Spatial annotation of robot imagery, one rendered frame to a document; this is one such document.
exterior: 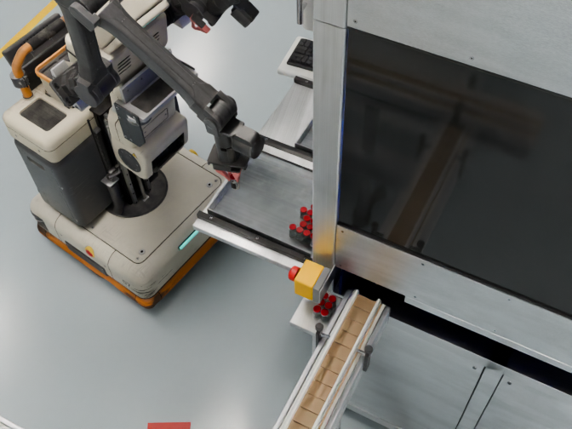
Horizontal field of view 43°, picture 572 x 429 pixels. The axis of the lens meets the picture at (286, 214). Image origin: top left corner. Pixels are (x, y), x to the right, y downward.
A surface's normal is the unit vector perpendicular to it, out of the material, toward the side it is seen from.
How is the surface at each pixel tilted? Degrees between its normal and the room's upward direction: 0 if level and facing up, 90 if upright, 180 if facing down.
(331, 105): 90
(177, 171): 0
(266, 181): 0
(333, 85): 90
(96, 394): 0
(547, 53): 90
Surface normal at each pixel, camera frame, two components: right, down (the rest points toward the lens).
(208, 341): -0.03, -0.58
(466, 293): -0.47, 0.73
